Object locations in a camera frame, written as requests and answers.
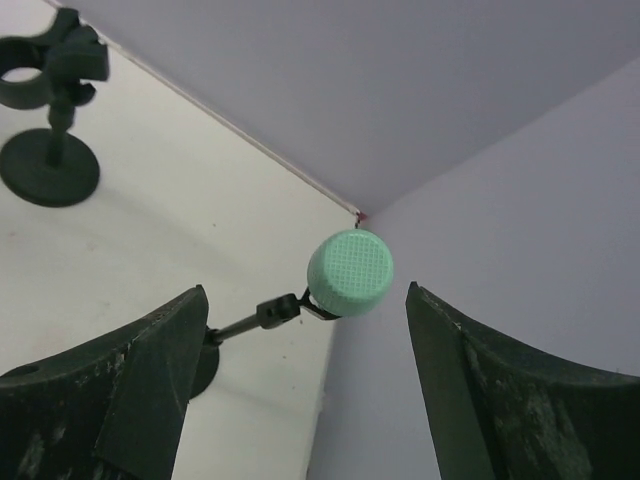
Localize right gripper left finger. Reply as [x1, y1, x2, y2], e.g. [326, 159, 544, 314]
[1, 286, 208, 479]

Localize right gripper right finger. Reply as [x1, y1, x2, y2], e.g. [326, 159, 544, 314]
[406, 283, 639, 479]

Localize teal microphone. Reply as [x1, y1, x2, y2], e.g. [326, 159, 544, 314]
[306, 229, 394, 317]

